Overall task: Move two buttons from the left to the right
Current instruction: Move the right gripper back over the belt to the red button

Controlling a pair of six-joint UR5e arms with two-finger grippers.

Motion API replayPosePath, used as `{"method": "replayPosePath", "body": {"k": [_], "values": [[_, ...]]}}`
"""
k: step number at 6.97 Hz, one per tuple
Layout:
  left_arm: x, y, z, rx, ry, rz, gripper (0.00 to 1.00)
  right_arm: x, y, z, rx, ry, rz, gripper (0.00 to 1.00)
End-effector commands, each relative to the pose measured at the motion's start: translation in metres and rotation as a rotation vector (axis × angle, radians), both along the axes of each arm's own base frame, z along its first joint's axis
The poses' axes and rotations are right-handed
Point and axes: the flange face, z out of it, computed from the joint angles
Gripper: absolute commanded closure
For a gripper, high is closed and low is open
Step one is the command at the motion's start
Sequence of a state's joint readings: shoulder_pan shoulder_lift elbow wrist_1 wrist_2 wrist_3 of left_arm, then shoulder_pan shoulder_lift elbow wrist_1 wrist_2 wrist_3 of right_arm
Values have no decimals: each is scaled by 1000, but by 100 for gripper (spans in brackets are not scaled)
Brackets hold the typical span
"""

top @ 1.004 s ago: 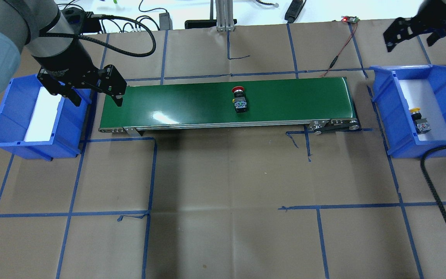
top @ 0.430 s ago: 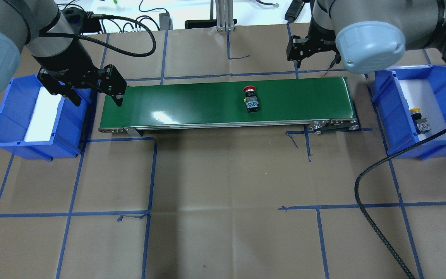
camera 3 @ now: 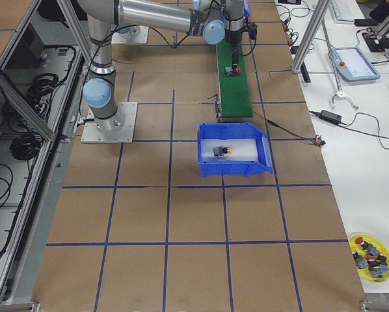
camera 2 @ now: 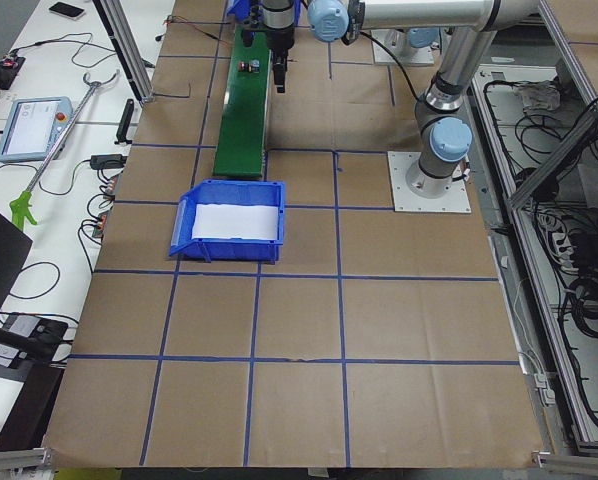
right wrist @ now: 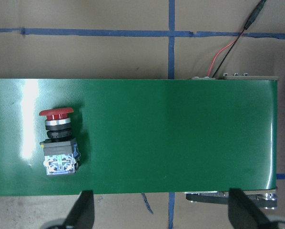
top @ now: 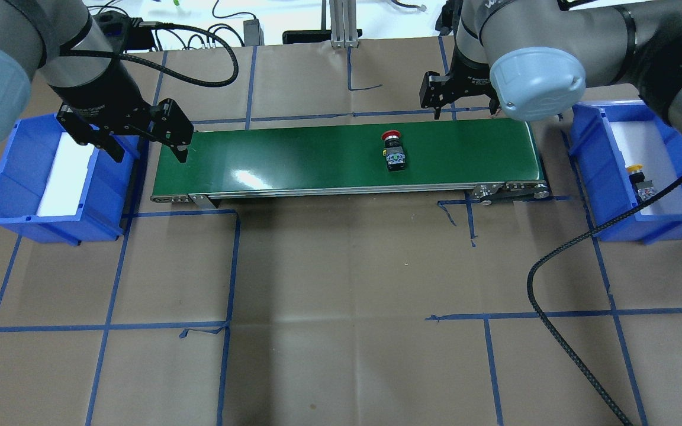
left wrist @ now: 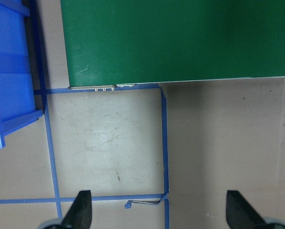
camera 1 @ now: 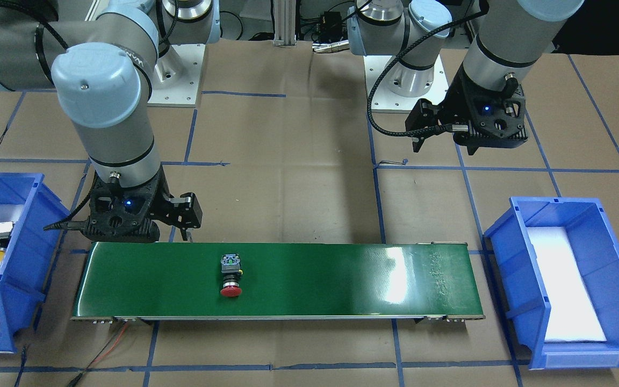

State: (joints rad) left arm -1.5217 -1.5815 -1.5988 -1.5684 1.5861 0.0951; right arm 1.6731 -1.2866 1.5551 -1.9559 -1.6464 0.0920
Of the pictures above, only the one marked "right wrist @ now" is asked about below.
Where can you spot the red push button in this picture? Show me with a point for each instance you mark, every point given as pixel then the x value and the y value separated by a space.
pixel 61 153

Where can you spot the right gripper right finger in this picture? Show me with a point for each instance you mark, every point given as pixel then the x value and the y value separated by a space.
pixel 244 214

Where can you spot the green conveyor belt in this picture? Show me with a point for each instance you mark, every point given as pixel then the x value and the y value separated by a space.
pixel 200 137

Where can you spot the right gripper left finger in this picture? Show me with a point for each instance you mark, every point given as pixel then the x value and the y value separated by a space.
pixel 81 215

